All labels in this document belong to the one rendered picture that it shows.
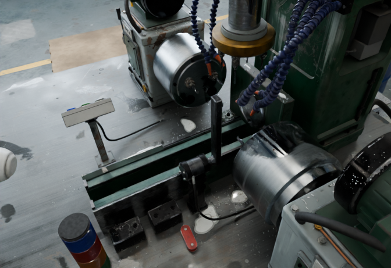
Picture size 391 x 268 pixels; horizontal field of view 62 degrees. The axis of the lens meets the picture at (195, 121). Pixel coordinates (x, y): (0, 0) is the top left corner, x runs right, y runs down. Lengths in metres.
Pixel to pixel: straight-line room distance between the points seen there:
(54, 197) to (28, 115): 0.53
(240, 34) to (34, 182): 0.94
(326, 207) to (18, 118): 1.38
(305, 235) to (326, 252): 0.05
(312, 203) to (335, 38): 0.45
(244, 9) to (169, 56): 0.45
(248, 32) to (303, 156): 0.35
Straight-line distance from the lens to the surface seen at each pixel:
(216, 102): 0.83
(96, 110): 1.16
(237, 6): 0.90
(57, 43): 3.73
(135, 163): 1.15
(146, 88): 1.50
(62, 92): 1.78
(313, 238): 0.73
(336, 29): 0.96
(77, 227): 0.69
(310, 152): 0.86
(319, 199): 0.78
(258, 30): 0.93
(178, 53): 1.22
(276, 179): 0.83
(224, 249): 1.09
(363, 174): 0.62
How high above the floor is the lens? 1.78
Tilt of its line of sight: 43 degrees down
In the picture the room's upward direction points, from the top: 3 degrees counter-clockwise
